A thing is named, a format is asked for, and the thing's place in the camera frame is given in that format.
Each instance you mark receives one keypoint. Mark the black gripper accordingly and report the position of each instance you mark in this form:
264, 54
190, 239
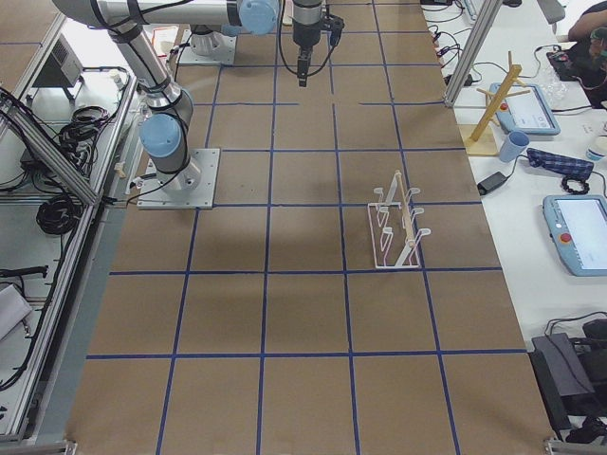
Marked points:
305, 32

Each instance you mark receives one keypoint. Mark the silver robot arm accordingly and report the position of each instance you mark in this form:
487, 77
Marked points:
164, 135
207, 41

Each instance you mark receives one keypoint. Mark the blue cup on side table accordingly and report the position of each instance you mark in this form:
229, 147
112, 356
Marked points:
514, 144

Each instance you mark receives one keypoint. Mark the small white blue cup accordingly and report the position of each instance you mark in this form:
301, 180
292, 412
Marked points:
597, 150

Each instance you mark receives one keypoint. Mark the wooden mug tree stand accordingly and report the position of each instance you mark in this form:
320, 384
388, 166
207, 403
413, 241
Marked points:
476, 140

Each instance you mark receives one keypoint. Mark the black power adapter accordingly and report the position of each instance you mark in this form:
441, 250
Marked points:
491, 183

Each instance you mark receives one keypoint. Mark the upper blue teach pendant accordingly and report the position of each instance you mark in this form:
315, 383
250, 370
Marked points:
529, 113

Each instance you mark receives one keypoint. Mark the blue teach pendant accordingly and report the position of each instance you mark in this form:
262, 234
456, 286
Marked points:
529, 113
577, 227

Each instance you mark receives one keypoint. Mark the grey control box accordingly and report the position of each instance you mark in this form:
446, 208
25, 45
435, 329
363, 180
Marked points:
62, 69

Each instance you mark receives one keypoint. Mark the blue plaid cloth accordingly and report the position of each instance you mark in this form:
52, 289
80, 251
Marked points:
564, 165

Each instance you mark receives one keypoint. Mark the person in black shirt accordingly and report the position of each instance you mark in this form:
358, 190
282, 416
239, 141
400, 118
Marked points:
588, 54

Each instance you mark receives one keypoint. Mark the lower blue teach pendant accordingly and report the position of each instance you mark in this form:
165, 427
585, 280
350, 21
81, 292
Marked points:
577, 227

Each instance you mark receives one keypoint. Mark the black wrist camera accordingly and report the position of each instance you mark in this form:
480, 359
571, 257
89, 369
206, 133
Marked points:
334, 25

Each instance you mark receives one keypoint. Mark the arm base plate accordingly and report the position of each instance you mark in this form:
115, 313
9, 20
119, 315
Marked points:
193, 188
187, 57

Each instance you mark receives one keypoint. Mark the aluminium frame post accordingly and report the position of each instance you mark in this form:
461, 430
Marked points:
477, 36

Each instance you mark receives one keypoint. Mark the white wire cup rack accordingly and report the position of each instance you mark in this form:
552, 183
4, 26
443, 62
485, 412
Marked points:
395, 238

